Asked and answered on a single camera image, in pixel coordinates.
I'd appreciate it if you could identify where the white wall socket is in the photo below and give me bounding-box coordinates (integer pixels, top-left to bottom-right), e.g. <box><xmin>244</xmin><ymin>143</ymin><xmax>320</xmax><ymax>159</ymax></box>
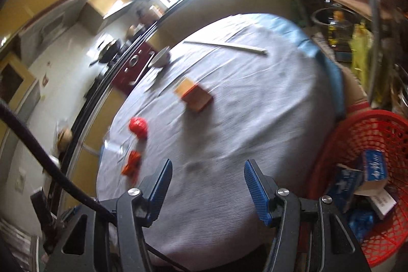
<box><xmin>14</xmin><ymin>167</ymin><xmax>28</xmax><ymax>193</ymax></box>

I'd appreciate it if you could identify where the blue white milk carton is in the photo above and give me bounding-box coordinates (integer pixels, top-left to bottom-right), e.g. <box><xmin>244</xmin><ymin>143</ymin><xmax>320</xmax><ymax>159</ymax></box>
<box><xmin>354</xmin><ymin>149</ymin><xmax>389</xmax><ymax>196</ymax></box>

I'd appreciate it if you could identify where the cooking oil bottle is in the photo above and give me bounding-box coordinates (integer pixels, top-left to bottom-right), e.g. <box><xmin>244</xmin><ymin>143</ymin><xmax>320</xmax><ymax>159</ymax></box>
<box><xmin>327</xmin><ymin>11</ymin><xmax>346</xmax><ymax>49</ymax></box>

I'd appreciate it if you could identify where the long thin wooden stick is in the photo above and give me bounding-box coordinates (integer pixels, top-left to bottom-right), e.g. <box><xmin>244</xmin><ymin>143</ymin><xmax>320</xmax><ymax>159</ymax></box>
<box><xmin>183</xmin><ymin>40</ymin><xmax>268</xmax><ymax>57</ymax></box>

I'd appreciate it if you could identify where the grey tablecloth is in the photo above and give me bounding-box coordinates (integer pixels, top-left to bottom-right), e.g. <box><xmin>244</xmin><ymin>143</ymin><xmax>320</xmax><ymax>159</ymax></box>
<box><xmin>96</xmin><ymin>13</ymin><xmax>346</xmax><ymax>266</ymax></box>

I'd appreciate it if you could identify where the clay pot in plastic bag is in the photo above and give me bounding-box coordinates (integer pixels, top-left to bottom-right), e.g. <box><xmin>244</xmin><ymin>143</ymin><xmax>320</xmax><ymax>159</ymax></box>
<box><xmin>56</xmin><ymin>127</ymin><xmax>74</xmax><ymax>151</ymax></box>

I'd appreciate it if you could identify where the red snack wrapper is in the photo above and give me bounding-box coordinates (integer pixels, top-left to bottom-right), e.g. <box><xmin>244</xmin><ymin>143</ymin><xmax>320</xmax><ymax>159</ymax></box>
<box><xmin>121</xmin><ymin>149</ymin><xmax>142</xmax><ymax>178</ymax></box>

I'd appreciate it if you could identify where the blue plastic bag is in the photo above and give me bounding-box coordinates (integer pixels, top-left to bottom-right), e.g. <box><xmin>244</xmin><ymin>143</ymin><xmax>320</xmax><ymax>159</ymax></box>
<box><xmin>346</xmin><ymin>208</ymin><xmax>377</xmax><ymax>242</ymax></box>

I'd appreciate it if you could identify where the white bowl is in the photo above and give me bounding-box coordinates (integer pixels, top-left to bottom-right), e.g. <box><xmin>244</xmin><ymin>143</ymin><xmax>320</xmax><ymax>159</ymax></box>
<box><xmin>150</xmin><ymin>47</ymin><xmax>171</xmax><ymax>69</ymax></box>

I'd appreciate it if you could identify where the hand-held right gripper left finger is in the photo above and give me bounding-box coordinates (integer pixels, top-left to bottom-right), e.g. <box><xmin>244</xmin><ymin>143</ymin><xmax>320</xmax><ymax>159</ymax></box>
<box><xmin>49</xmin><ymin>158</ymin><xmax>173</xmax><ymax>272</ymax></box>

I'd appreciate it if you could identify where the metal shelf rack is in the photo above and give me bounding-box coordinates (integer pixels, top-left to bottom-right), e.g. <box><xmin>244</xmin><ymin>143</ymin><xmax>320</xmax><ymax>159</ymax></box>
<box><xmin>287</xmin><ymin>0</ymin><xmax>408</xmax><ymax>120</ymax></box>

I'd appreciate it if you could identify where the red plastic bag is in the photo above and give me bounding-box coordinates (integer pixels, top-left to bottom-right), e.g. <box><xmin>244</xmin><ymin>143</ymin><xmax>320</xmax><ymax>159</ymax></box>
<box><xmin>128</xmin><ymin>117</ymin><xmax>149</xmax><ymax>140</ymax></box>

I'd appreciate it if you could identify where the dark blue packet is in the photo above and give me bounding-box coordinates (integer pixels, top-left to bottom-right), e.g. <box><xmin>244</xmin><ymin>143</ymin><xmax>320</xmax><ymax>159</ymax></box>
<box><xmin>328</xmin><ymin>164</ymin><xmax>364</xmax><ymax>212</ymax></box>

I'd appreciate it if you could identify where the dark round pot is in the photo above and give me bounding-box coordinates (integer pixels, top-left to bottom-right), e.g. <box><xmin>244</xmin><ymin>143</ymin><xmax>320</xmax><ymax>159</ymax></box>
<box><xmin>311</xmin><ymin>4</ymin><xmax>356</xmax><ymax>33</ymax></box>

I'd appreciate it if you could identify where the small yellow wall cabinet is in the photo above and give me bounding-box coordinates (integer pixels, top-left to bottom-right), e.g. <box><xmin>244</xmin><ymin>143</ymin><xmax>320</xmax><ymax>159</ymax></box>
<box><xmin>84</xmin><ymin>0</ymin><xmax>134</xmax><ymax>21</ymax></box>

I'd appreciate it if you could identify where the blue table cover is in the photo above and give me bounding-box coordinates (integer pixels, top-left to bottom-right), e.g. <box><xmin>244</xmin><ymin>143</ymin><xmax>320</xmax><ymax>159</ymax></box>
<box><xmin>264</xmin><ymin>13</ymin><xmax>346</xmax><ymax>118</ymax></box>

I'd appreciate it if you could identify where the yellow plastic bag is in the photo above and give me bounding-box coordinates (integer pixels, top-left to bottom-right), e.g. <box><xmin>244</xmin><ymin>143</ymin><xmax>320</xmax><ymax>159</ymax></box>
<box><xmin>349</xmin><ymin>22</ymin><xmax>373</xmax><ymax>84</ymax></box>

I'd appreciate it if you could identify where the black wok with lid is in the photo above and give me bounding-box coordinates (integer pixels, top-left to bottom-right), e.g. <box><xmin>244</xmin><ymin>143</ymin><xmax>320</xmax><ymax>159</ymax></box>
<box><xmin>89</xmin><ymin>38</ymin><xmax>123</xmax><ymax>65</ymax></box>

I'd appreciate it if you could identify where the yellow picture-door wall cabinet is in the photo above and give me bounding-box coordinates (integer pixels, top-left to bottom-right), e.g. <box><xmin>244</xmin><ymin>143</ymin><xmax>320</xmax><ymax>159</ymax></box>
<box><xmin>0</xmin><ymin>50</ymin><xmax>40</xmax><ymax>107</ymax></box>

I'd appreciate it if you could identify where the white medicine box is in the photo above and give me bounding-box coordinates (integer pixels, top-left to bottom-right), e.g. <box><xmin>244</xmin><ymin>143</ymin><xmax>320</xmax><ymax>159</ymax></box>
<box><xmin>370</xmin><ymin>187</ymin><xmax>397</xmax><ymax>220</ymax></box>

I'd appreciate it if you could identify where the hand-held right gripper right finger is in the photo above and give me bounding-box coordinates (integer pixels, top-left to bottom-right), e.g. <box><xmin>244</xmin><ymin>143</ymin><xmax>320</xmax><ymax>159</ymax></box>
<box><xmin>244</xmin><ymin>159</ymin><xmax>372</xmax><ymax>272</ymax></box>

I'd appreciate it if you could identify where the orange cardboard box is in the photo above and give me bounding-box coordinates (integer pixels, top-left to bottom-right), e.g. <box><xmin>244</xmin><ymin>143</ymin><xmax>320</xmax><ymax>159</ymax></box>
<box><xmin>174</xmin><ymin>77</ymin><xmax>213</xmax><ymax>113</ymax></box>

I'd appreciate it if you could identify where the dark red oven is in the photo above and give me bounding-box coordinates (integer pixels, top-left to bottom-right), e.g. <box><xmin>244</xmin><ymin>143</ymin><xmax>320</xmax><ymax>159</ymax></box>
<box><xmin>113</xmin><ymin>43</ymin><xmax>157</xmax><ymax>94</ymax></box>

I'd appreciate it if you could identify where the red plastic basket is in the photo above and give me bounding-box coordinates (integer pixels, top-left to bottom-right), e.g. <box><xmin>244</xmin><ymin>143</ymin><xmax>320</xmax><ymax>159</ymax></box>
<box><xmin>306</xmin><ymin>109</ymin><xmax>408</xmax><ymax>269</ymax></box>

